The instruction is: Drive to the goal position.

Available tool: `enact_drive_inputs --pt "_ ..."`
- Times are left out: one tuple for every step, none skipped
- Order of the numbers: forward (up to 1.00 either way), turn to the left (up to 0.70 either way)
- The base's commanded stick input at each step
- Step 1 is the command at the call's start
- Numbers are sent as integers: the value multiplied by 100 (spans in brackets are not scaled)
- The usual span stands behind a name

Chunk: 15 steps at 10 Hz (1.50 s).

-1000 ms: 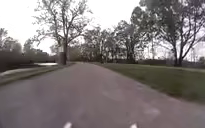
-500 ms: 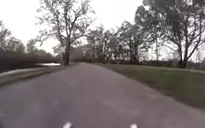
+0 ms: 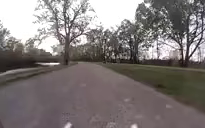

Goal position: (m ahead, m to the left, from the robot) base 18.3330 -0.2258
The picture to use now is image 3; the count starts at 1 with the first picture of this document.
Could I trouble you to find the grey asphalt path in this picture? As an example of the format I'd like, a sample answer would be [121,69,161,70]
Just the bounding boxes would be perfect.
[0,61,205,128]

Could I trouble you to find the large bare tree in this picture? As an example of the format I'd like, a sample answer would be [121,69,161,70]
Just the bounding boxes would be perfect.
[32,0,97,66]

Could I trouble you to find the row of trees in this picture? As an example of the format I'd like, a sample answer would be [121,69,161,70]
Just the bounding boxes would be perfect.
[77,0,205,69]

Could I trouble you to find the green grass field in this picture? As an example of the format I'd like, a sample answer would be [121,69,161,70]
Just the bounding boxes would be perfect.
[97,62,205,118]

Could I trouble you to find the grass verge strip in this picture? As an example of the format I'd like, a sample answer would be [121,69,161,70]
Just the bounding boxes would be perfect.
[0,61,78,88]

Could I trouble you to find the water surface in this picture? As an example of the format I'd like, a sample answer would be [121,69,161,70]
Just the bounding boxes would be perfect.
[0,61,62,80]

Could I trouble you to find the dark bushes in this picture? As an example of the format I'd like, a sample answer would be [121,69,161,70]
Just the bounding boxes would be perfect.
[0,18,54,75]

